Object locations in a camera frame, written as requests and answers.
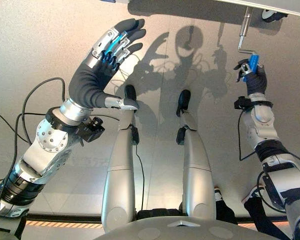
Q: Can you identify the hospital bed frame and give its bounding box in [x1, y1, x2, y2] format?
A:
[213, 0, 300, 19]

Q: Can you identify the grey robot torso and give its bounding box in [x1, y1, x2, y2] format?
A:
[93, 208, 295, 240]

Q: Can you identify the dark robot left foot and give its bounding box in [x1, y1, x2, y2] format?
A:
[124, 84, 138, 104]

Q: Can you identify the orange black striped floor strip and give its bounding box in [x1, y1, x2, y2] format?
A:
[24, 219, 104, 229]

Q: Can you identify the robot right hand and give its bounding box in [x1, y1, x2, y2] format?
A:
[233, 58, 268, 102]

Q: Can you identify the silver crank with blue grip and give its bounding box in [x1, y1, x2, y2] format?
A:
[236, 6, 260, 83]

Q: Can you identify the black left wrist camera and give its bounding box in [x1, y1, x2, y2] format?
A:
[77, 115, 106, 143]

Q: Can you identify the dark robot right foot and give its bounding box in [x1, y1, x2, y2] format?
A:
[175, 89, 192, 117]

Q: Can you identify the black leg module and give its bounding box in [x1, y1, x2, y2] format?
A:
[175, 126, 187, 146]
[130, 125, 141, 146]

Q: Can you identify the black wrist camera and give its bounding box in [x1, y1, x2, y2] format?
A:
[77, 115, 106, 143]
[234, 95, 252, 110]

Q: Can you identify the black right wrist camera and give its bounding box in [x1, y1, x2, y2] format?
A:
[234, 95, 252, 110]

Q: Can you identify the silver robot left leg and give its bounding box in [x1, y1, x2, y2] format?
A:
[100, 99, 141, 235]

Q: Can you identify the bed caster wheel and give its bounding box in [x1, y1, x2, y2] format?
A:
[261, 8, 290, 22]

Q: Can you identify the dark robot foot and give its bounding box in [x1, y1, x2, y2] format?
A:
[124, 84, 138, 104]
[175, 89, 192, 117]

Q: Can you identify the person's shoe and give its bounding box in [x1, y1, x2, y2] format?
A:
[240, 186, 262, 205]
[213, 185, 225, 202]

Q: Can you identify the silver robot right leg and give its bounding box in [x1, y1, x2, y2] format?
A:
[176, 111, 217, 222]

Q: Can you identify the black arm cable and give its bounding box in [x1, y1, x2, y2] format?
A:
[237, 108, 260, 162]
[0, 106, 31, 145]
[21, 77, 67, 145]
[0, 112, 49, 226]
[255, 171, 288, 215]

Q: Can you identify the thin black leg cable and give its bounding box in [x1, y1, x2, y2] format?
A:
[134, 143, 145, 212]

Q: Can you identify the silver robot leg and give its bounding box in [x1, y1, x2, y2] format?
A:
[100, 99, 141, 235]
[176, 111, 217, 222]

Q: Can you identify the person's leg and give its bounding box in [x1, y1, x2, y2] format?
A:
[215, 197, 239, 225]
[243, 196, 295, 240]

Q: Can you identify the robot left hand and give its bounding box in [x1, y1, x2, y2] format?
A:
[59, 18, 147, 122]

